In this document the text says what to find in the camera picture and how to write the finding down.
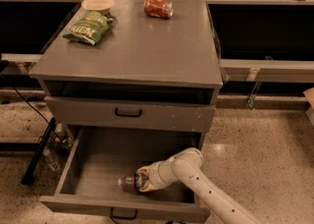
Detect clear plastic water bottle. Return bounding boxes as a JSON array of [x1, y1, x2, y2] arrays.
[[118, 173, 148, 193]]

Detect open grey bottom drawer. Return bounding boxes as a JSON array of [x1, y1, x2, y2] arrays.
[[40, 127, 210, 223]]

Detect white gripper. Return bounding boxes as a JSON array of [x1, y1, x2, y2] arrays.
[[136, 161, 178, 193]]

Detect beige paper bowl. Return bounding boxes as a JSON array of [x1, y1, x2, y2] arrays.
[[81, 0, 115, 15]]

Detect black cable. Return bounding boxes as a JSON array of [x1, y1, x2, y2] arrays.
[[0, 76, 63, 142]]

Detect grey middle drawer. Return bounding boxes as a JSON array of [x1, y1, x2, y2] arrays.
[[45, 96, 215, 133]]

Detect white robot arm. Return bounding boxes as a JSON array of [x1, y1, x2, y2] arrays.
[[135, 147, 262, 224]]

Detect grey drawer cabinet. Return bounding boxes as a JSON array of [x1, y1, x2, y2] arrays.
[[30, 0, 223, 138]]

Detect bottles on floor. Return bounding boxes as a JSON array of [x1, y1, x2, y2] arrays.
[[42, 124, 74, 172]]

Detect black stand leg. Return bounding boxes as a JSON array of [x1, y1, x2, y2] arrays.
[[22, 118, 56, 185]]

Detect green chip bag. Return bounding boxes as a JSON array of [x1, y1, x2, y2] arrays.
[[63, 11, 113, 45]]

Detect clear acrylic bracket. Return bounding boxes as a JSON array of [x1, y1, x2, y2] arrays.
[[247, 82, 262, 110]]

